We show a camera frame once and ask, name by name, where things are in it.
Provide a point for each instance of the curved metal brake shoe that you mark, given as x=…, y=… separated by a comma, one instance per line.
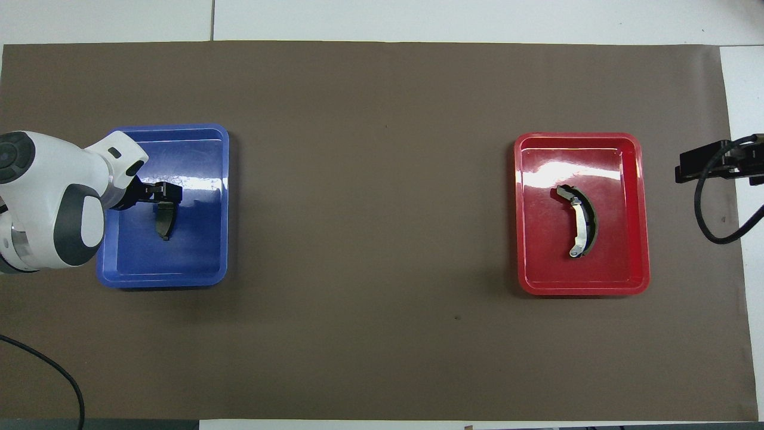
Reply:
x=580, y=230

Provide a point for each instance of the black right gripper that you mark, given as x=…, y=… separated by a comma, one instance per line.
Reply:
x=743, y=156

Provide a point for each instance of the dark grey brake pad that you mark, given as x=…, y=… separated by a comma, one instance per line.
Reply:
x=165, y=221

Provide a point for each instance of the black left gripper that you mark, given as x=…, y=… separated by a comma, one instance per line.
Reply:
x=136, y=192

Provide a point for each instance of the red plastic tray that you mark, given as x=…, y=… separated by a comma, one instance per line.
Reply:
x=543, y=251

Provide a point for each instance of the brown table mat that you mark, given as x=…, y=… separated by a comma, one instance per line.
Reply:
x=382, y=179

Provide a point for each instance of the blue plastic tray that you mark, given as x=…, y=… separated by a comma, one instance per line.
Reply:
x=191, y=251

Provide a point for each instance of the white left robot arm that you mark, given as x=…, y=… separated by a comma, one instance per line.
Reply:
x=48, y=179

